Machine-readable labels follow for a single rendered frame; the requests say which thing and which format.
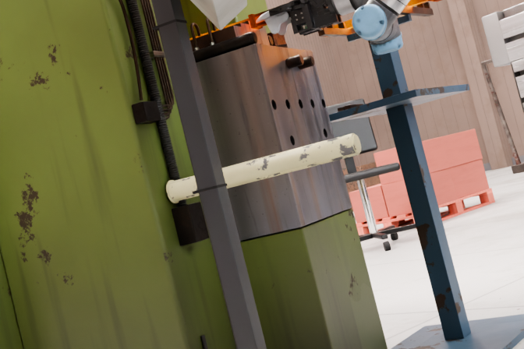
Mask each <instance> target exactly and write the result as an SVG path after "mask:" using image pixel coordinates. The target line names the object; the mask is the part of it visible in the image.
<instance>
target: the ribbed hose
mask: <svg viewBox="0 0 524 349"><path fill-rule="evenodd" d="M126 1H127V4H128V8H129V14H130V16H131V21H132V23H133V29H134V33H135V36H136V42H137V44H138V45H137V47H138V48H139V53H140V57H141V59H142V60H141V62H142V66H143V70H144V71H143V72H145V73H144V75H145V76H146V78H145V79H146V81H147V85H148V87H149V88H148V90H149V92H150V93H149V94H150V98H151V99H150V100H152V101H157V103H158V109H159V113H160V116H161V120H160V121H159V122H157V124H158V125H157V126H158V129H159V130H158V131H159V133H160V134H159V135H160V137H161V142H162V146H163V147H162V148H164V149H163V151H164V155H165V159H166V160H165V161H167V162H166V163H167V165H168V166H167V167H168V170H169V171H168V172H169V174H170V175H169V176H171V177H170V179H171V180H174V181H176V180H179V179H180V177H179V176H180V175H179V171H178V168H177V164H176V163H177V162H176V160H175V155H174V151H173V149H172V148H173V146H172V143H171V140H170V139H171V138H170V134H169V131H168V127H167V123H166V122H167V121H165V120H166V118H165V115H164V112H163V111H164V110H163V106H162V103H161V99H160V98H161V97H160V95H159V90H158V85H157V82H156V81H157V80H156V78H155V75H154V74H155V73H154V69H153V67H152V66H153V65H152V61H151V58H150V54H149V53H150V52H149V50H148V45H147V39H145V38H146V37H145V33H144V30H143V24H142V22H141V21H142V20H141V17H140V13H139V12H140V11H139V9H138V8H139V7H138V5H137V0H126ZM176 205H178V206H177V207H176V208H172V215H173V218H174V222H175V228H176V231H177V235H178V238H179V244H180V245H181V246H183V245H188V244H193V243H196V242H199V241H203V240H205V239H208V238H209V234H208V231H207V225H206V222H205V219H204V213H203V210H202V206H201V203H200V202H197V203H191V204H187V203H186V201H185V199H183V200H180V201H179V202H178V203H176Z"/></svg>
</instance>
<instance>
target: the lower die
mask: <svg viewBox="0 0 524 349"><path fill-rule="evenodd" d="M250 32H254V33H255V34H256V35H257V44H264V45H270V43H269V40H268V36H267V31H266V27H265V26H263V28H261V29H254V28H251V25H250V21H246V22H243V23H237V24H236V25H233V26H229V27H226V28H224V29H222V30H217V31H214V32H213V33H212V37H213V40H214V43H216V44H217V43H220V42H222V41H226V40H229V39H232V38H234V37H238V36H241V35H243V34H246V33H250ZM190 42H191V46H192V49H193V51H195V50H194V48H195V47H194V43H193V39H192V40H190ZM196 42H197V46H198V48H199V49H202V48H205V47H208V46H211V45H210V42H211V41H210V38H209V34H206V35H203V36H201V37H197V38H196Z"/></svg>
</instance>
